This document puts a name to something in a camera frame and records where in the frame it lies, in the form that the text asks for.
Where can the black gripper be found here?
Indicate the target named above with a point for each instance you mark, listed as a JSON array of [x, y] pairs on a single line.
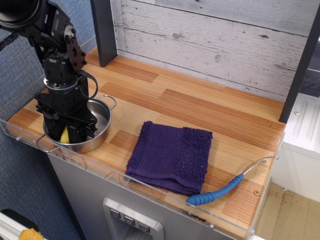
[[66, 105]]

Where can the yellow toy corn cob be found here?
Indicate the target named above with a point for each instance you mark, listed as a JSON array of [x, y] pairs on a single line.
[[64, 138]]

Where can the small steel pot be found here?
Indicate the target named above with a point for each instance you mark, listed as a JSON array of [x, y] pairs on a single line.
[[103, 112]]

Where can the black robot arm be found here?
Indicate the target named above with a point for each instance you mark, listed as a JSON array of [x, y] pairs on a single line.
[[52, 35]]

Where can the silver dispenser button panel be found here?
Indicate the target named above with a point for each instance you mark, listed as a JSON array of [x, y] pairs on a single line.
[[126, 223]]

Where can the purple folded towel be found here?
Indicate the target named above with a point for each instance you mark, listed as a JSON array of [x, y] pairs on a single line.
[[170, 157]]

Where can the clear acrylic guard rail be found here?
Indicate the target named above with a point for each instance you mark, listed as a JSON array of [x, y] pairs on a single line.
[[88, 178]]

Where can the dark right frame post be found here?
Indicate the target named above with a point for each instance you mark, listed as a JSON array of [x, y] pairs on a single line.
[[302, 68]]

